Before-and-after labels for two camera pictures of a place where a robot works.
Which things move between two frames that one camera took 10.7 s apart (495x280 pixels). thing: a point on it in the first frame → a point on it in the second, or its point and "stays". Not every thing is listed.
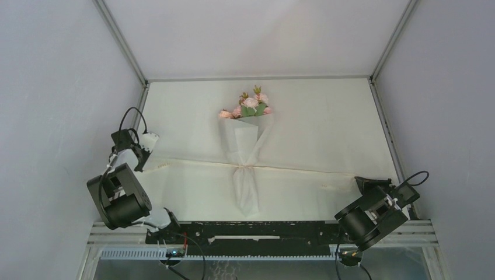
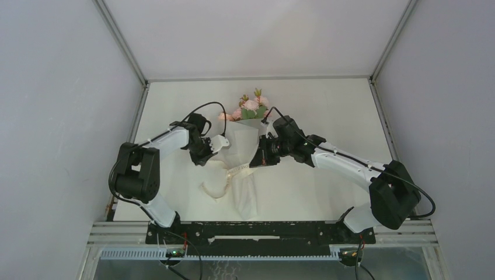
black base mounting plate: [250, 238] stays
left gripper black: [146, 154] → [201, 161]
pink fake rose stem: [247, 107] stays
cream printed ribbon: [249, 167] → [230, 173]
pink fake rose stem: [261, 101] stays
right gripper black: [366, 185] → [262, 157]
